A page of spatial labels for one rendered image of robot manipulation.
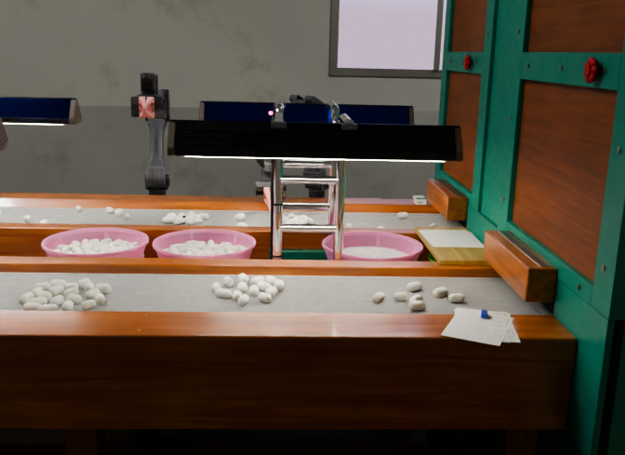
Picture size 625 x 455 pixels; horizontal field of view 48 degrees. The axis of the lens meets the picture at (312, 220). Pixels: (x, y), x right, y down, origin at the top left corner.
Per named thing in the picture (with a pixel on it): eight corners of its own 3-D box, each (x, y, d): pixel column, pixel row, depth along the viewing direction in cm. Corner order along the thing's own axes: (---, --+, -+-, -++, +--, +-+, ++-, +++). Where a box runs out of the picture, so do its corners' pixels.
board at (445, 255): (414, 230, 201) (414, 226, 201) (465, 231, 202) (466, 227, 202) (439, 264, 169) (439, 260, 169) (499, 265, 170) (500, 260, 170)
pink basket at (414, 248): (299, 275, 187) (300, 241, 185) (365, 257, 205) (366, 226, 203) (376, 302, 168) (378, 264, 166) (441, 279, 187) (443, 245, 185)
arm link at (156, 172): (165, 183, 254) (166, 101, 262) (146, 183, 253) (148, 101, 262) (166, 189, 259) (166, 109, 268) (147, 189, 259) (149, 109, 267)
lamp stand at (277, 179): (266, 289, 175) (268, 110, 165) (346, 290, 176) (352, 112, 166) (264, 317, 157) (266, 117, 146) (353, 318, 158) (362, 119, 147)
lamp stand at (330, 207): (269, 246, 214) (271, 99, 204) (334, 247, 215) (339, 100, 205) (268, 264, 196) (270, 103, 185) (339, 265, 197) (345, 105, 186)
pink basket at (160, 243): (144, 266, 191) (143, 233, 189) (237, 257, 202) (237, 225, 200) (165, 298, 168) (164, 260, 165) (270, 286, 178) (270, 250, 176)
